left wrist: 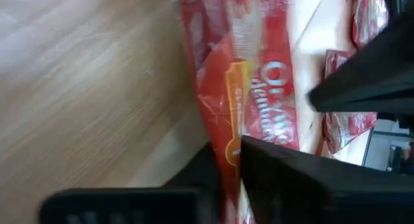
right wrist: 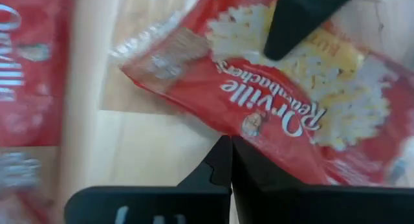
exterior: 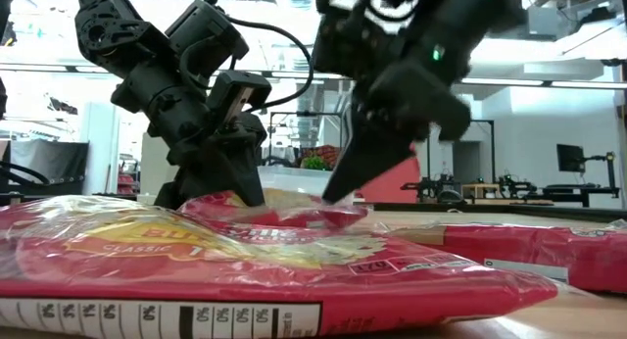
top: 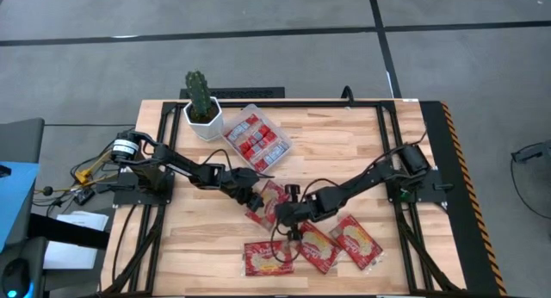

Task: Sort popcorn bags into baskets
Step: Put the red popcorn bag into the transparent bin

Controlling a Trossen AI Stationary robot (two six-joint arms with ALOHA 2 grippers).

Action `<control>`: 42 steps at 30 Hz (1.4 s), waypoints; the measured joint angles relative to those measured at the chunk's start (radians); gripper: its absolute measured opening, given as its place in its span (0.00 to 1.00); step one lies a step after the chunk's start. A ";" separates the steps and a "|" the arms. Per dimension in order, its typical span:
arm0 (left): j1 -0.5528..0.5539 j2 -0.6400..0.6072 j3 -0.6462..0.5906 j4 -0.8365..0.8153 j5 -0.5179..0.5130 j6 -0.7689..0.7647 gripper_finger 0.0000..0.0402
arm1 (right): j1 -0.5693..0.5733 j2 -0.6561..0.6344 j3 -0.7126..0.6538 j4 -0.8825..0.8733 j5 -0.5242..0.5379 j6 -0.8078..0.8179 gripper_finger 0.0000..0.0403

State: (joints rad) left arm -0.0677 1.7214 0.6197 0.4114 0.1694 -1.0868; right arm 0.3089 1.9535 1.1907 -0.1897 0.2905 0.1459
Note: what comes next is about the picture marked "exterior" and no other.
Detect white pillar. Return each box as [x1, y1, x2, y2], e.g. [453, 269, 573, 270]
[80, 103, 121, 196]

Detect green plant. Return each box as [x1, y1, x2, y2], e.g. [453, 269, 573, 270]
[299, 155, 330, 171]

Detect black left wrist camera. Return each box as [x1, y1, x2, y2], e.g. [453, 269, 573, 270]
[205, 69, 273, 122]

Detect black background robot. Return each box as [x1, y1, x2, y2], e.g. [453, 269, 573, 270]
[497, 174, 540, 198]
[401, 174, 464, 204]

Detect black cloth cover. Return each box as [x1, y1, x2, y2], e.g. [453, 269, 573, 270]
[9, 140, 90, 196]

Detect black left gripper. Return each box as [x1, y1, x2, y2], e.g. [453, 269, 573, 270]
[111, 59, 268, 211]

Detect black monitor on arm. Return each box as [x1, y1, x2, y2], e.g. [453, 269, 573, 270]
[556, 143, 587, 173]

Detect black desk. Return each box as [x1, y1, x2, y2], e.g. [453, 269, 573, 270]
[542, 182, 621, 207]

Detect wide black stand frame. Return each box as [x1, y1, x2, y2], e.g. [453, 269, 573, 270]
[467, 118, 496, 183]

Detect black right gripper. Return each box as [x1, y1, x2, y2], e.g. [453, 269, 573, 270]
[312, 0, 474, 206]

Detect long ceiling light strip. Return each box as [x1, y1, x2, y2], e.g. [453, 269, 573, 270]
[264, 70, 627, 90]

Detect red cloth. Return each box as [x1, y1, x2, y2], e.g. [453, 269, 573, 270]
[357, 142, 422, 204]

